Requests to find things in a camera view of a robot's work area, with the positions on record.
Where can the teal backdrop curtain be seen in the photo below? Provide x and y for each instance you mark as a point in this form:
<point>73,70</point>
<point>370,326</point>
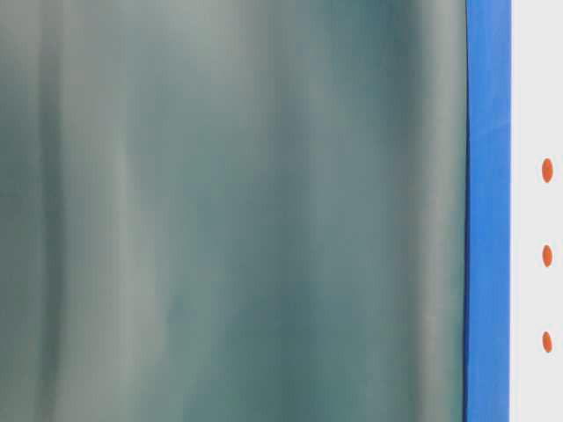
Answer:
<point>232,210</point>

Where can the blue table cloth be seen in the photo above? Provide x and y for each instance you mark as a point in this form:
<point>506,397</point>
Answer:
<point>487,227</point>

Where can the large white foam board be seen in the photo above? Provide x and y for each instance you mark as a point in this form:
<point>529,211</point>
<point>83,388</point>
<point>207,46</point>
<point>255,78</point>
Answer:
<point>536,211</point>

